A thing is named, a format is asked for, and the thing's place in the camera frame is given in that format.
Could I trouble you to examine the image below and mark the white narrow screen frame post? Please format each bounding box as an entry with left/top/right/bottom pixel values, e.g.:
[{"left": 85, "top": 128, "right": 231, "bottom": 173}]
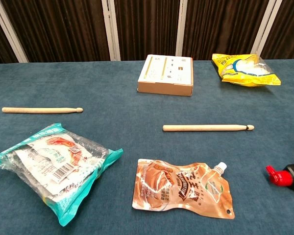
[{"left": 175, "top": 0, "right": 188, "bottom": 57}]

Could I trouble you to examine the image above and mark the dark brown pleated curtain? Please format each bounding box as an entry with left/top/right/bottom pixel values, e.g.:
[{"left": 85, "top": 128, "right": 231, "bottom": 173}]
[{"left": 0, "top": 0, "right": 294, "bottom": 66}]

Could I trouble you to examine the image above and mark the wooden drumstick with black mark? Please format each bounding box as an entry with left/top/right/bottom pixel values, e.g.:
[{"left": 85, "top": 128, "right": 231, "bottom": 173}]
[{"left": 162, "top": 124, "right": 255, "bottom": 132}]

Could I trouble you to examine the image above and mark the white slanted screen frame post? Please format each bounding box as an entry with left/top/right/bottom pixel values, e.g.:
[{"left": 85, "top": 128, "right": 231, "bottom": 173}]
[
  {"left": 251, "top": 0, "right": 284, "bottom": 59},
  {"left": 0, "top": 0, "right": 29, "bottom": 63}
]

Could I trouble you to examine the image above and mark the plain wooden drumstick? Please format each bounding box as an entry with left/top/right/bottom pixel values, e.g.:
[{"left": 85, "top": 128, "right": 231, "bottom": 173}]
[{"left": 1, "top": 107, "right": 84, "bottom": 114}]

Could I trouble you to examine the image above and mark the blue velvet tablecloth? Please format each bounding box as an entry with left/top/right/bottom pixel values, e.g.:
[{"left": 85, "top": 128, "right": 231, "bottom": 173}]
[{"left": 0, "top": 58, "right": 294, "bottom": 235}]

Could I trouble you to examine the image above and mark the flat cardboard box white label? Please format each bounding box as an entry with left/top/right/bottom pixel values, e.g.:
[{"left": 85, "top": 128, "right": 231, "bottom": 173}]
[{"left": 137, "top": 54, "right": 194, "bottom": 97}]

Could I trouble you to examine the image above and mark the orange spout pouch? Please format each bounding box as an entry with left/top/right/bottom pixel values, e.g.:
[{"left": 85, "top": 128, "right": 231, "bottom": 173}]
[{"left": 132, "top": 158, "right": 236, "bottom": 219}]

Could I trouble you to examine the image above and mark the white wide screen frame post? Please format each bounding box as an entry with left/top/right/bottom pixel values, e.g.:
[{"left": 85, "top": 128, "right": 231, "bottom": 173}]
[{"left": 101, "top": 0, "right": 121, "bottom": 61}]

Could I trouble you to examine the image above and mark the teal clear plastic food bag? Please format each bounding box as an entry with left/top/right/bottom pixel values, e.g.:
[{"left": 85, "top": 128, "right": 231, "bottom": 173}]
[{"left": 0, "top": 122, "right": 124, "bottom": 227}]

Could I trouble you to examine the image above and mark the black bottle with red cap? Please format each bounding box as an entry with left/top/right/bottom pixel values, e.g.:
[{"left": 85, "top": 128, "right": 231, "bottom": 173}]
[{"left": 265, "top": 163, "right": 294, "bottom": 192}]

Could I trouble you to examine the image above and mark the yellow snack bag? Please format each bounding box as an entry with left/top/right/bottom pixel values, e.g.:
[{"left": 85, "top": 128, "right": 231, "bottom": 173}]
[{"left": 211, "top": 53, "right": 282, "bottom": 88}]

